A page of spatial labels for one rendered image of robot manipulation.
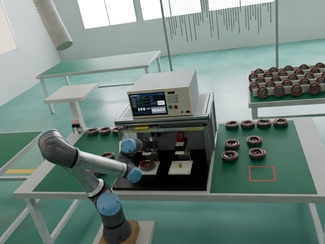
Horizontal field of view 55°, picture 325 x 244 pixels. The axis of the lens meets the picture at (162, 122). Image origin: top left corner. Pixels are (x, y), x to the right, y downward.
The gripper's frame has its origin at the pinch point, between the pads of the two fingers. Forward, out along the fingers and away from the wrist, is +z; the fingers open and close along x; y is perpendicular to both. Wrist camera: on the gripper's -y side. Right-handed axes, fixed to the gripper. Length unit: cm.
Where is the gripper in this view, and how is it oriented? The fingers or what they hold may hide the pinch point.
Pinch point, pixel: (151, 144)
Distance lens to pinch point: 198.6
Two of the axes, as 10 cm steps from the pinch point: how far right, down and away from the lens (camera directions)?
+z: 2.7, 0.6, 9.6
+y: -9.6, 0.5, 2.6
